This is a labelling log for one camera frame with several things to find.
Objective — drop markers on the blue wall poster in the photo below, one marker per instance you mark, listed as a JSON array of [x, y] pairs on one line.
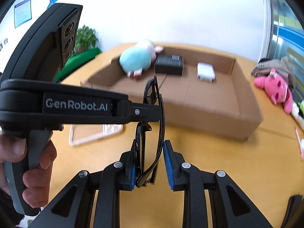
[[22, 13]]

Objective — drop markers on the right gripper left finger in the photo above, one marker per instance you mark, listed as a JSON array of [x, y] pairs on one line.
[[91, 198]]

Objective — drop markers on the beige phone case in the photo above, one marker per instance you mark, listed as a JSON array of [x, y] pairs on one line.
[[83, 134]]

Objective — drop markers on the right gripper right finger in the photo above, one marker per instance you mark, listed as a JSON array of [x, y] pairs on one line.
[[230, 206]]

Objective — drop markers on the teal pink plush toy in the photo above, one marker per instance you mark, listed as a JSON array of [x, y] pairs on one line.
[[138, 58]]

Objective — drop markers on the green mat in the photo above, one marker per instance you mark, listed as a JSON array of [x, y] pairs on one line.
[[75, 62]]

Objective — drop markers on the brown cardboard box tray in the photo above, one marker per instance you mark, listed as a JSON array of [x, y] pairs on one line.
[[226, 106]]

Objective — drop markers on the black rectangular box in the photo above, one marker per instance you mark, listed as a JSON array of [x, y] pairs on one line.
[[169, 64]]

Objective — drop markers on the green potted plant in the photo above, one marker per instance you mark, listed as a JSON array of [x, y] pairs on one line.
[[85, 39]]

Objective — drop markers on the white green panda plush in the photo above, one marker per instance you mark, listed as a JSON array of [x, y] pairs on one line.
[[297, 113]]

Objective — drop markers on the black sunglasses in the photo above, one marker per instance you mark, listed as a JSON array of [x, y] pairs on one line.
[[149, 138]]

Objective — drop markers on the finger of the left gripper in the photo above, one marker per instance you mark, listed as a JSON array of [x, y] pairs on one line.
[[147, 113]]

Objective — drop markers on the white power adapter block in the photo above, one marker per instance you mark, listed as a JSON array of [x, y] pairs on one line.
[[205, 72]]

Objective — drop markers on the grey beige folded cloth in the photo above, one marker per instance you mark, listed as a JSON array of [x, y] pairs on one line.
[[282, 66]]

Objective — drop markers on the black sleeve left forearm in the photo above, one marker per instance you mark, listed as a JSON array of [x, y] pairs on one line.
[[9, 216]]

